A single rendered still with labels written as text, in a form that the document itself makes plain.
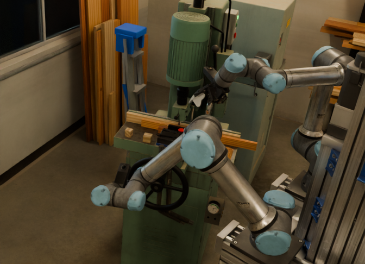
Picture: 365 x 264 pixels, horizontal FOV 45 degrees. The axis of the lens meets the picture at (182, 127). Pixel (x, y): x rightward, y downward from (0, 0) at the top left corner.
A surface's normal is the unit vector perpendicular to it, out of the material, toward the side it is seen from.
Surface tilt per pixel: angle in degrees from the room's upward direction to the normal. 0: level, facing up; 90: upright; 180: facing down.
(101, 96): 88
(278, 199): 8
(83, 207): 0
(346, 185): 90
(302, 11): 90
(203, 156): 85
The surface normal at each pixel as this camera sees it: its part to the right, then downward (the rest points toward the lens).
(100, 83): 0.91, 0.24
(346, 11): -0.37, 0.42
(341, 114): -0.60, 0.33
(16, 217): 0.11, -0.87
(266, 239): -0.17, 0.55
